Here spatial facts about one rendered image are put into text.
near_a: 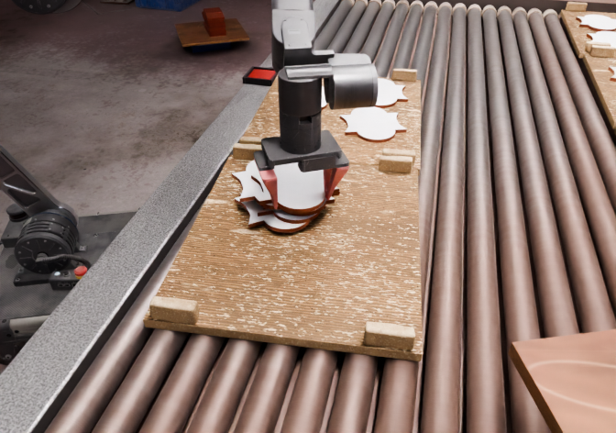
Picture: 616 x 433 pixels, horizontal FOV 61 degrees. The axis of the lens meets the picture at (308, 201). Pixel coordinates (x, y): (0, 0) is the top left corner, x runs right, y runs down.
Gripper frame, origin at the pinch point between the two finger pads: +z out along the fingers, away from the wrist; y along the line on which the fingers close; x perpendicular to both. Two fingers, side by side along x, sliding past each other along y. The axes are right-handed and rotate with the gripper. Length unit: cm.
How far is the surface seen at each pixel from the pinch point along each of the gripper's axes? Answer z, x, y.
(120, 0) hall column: 90, 494, -47
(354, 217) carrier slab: 5.2, -0.5, 8.5
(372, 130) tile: 4.0, 24.2, 21.3
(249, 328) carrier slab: 5.5, -18.1, -11.6
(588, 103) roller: 6, 27, 76
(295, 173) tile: 0.1, 6.9, 0.9
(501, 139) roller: 7, 18, 47
